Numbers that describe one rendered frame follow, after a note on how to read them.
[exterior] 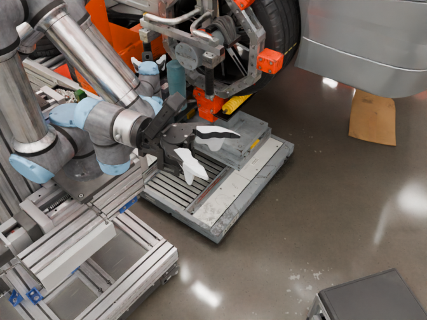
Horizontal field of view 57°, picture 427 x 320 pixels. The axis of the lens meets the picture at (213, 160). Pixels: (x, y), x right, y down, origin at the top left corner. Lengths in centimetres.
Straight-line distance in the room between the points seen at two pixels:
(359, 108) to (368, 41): 131
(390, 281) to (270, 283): 56
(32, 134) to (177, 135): 45
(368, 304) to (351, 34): 106
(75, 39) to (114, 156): 28
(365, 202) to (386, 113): 86
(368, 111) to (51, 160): 232
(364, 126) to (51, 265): 220
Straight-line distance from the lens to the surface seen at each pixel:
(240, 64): 195
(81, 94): 197
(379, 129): 288
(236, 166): 226
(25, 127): 109
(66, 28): 100
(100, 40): 136
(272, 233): 215
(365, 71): 181
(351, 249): 219
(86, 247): 130
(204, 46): 161
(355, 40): 177
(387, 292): 172
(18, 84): 102
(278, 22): 176
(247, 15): 171
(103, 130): 86
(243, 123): 238
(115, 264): 184
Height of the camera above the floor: 178
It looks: 46 degrees down
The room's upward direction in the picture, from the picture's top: straight up
